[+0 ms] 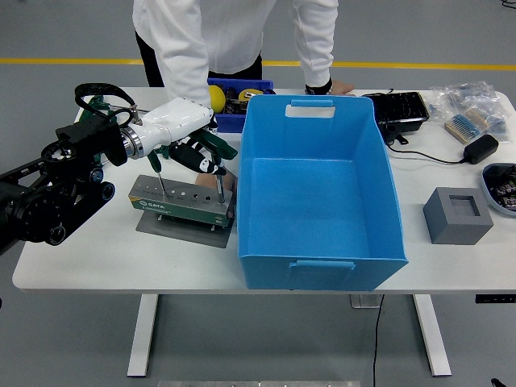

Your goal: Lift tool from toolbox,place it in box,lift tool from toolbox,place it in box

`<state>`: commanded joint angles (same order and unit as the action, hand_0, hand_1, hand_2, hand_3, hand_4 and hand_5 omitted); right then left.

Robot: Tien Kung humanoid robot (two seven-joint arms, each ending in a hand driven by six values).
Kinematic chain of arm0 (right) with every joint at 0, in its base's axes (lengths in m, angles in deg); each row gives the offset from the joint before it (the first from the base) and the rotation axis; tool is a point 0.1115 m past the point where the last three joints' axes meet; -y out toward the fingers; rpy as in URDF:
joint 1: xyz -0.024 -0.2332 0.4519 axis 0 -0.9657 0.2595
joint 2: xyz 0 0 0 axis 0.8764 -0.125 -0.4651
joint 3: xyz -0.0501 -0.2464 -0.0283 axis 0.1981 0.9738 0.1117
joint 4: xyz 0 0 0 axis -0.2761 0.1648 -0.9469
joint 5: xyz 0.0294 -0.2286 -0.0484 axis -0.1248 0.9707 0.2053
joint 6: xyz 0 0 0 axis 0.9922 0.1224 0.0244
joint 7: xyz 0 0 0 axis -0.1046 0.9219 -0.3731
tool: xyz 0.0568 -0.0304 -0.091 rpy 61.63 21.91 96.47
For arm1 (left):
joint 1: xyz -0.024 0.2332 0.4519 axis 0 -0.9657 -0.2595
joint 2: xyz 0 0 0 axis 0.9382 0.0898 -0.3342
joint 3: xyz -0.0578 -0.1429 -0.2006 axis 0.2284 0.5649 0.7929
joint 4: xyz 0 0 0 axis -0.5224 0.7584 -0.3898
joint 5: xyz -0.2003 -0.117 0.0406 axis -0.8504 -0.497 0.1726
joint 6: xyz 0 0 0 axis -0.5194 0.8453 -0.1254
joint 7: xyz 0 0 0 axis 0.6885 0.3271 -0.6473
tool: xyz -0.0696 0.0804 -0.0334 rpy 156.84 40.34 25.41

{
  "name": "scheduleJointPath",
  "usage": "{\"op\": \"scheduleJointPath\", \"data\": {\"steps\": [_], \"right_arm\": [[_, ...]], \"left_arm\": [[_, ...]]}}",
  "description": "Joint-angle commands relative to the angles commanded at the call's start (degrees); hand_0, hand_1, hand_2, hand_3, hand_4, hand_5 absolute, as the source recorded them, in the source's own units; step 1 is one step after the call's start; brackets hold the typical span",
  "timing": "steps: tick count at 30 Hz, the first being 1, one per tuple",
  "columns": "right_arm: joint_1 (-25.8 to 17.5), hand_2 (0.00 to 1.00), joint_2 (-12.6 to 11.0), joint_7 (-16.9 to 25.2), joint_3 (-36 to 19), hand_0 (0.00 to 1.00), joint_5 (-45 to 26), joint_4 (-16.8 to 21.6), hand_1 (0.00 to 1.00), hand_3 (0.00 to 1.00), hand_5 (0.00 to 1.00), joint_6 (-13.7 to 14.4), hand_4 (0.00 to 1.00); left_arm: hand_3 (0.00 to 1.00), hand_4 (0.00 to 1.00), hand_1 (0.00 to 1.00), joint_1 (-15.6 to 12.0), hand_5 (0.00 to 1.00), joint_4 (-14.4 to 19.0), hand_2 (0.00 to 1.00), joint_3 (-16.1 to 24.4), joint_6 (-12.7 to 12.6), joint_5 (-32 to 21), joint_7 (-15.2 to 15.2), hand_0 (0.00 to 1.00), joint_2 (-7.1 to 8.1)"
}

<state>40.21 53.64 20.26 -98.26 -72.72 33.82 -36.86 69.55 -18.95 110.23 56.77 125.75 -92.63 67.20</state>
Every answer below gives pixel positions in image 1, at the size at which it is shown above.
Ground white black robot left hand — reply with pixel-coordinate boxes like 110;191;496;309
135;98;227;177

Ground yellow lemon-shaped ball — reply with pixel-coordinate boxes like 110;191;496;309
208;85;226;114

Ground person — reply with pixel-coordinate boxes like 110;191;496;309
132;0;340;89

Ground large green T-handle hex wrench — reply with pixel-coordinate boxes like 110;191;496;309
193;128;239;204

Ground metal bracket under table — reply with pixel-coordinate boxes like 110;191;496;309
349;293;382;310

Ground green silver wrench holder stand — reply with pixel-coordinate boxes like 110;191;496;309
127;173;236;250

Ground dark small parts in bowl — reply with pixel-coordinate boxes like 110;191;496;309
485;165;516;210

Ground thin green T-handle hex wrench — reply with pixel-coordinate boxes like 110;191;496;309
146;149;169;199

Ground black power adapter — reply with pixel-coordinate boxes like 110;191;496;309
463;134;500;165

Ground light blue bowl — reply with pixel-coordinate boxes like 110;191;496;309
481;162;516;218

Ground taped resistor strip bundle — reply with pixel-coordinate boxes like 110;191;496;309
444;108;491;144

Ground black adapter cord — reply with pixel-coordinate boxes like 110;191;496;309
385;120;468;165

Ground black plastic tray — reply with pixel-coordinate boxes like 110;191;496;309
362;91;431;145

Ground dark metal parts in bin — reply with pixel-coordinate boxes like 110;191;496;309
224;86;248;115

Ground large light blue plastic box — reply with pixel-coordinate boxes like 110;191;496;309
236;94;410;292

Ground grey cube with square recess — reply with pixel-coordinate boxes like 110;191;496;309
422;186;495;246

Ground person's right hand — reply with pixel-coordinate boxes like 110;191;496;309
195;171;239;220

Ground black hanging power cable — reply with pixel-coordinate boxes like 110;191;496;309
370;293;386;387

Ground small dark blue parts bin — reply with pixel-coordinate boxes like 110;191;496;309
207;77;275;133

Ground black wristband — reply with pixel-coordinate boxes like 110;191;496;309
305;77;334;96

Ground person's left hand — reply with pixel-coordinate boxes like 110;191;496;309
330;79;356;97

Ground white table leg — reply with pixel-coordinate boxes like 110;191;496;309
413;293;452;378
127;293;159;378

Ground clear bags of blue resistors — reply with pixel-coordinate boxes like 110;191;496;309
429;80;510;134

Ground black table control panel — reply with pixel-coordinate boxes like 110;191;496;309
474;294;516;304

